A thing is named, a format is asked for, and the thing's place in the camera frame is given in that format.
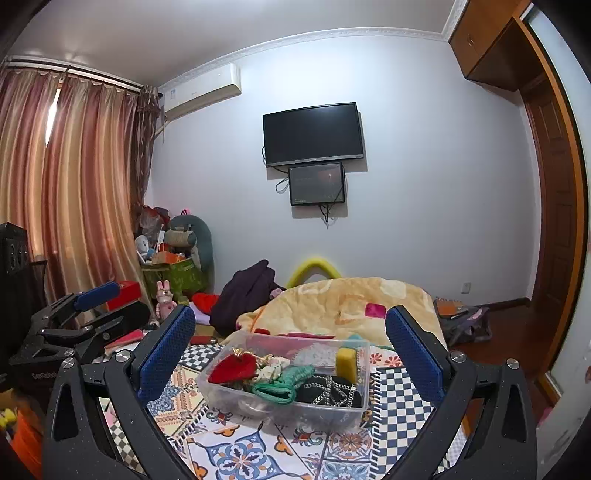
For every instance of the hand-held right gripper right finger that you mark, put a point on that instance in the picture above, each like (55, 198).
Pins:
(413, 353)

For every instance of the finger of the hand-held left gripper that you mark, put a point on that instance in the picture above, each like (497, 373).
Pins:
(97, 295)
(120, 323)

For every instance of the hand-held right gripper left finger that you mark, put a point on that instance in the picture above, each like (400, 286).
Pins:
(166, 350)

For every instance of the yellow green fabric item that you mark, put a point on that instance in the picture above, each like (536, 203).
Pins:
(346, 364)

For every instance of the red pouch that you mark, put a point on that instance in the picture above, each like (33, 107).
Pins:
(233, 369)

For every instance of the floral scrunchie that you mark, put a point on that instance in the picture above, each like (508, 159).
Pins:
(270, 369)

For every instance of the green knitted pouch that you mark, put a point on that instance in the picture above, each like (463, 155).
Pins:
(281, 383)

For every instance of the clear plastic box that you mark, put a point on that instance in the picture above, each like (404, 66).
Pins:
(286, 408)

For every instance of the red box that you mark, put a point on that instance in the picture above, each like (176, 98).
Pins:
(129, 290)

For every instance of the red cylinder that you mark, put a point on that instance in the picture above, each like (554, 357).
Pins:
(203, 340)

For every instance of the pink rabbit toy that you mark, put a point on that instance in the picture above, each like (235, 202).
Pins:
(165, 302)

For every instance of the grey backpack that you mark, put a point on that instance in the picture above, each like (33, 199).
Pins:
(461, 318)

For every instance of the red cloth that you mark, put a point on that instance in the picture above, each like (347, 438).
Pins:
(203, 302)

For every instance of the green gift bag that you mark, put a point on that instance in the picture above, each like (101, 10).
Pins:
(175, 277)

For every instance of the orange plastic item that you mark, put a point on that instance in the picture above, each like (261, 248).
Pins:
(23, 434)

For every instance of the clutter of toys and bags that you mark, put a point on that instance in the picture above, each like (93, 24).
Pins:
(150, 230)

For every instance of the yellow fleece blanket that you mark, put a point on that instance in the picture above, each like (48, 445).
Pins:
(341, 309)

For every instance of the black speaker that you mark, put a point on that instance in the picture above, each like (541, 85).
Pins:
(14, 258)

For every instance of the dark purple garment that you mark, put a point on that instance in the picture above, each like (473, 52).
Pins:
(244, 297)

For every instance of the green plush toy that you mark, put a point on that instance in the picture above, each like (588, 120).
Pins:
(184, 235)

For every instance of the striped brown curtain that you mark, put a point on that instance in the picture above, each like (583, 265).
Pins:
(69, 184)

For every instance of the yellow foam arch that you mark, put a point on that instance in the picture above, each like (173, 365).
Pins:
(314, 269)

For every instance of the patterned bedsheet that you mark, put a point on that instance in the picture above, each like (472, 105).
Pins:
(258, 443)

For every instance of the brown wooden door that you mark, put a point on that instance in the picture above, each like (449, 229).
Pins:
(554, 207)

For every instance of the white air conditioner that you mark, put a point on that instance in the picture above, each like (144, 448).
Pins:
(203, 90)

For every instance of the white wall outlet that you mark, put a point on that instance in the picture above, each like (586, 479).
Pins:
(466, 288)

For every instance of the small black wall monitor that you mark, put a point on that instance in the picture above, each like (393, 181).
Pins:
(317, 184)

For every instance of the black wall television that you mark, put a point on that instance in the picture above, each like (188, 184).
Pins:
(314, 134)

